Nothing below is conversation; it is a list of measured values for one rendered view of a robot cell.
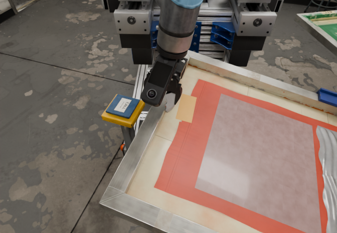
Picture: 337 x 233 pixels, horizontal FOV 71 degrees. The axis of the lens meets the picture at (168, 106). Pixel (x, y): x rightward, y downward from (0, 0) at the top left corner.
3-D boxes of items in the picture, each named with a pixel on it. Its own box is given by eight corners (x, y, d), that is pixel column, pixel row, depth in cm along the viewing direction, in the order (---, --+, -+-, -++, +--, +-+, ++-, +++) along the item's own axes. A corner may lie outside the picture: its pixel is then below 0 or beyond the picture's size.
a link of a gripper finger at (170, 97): (181, 102, 70) (182, 78, 63) (175, 117, 66) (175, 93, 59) (171, 100, 71) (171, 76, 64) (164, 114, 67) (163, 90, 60)
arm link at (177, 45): (188, 42, 46) (150, 29, 47) (183, 60, 50) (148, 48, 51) (198, 24, 51) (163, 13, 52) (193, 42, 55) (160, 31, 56)
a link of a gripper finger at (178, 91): (181, 102, 63) (182, 76, 57) (180, 106, 62) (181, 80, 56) (165, 98, 64) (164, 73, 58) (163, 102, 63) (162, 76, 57)
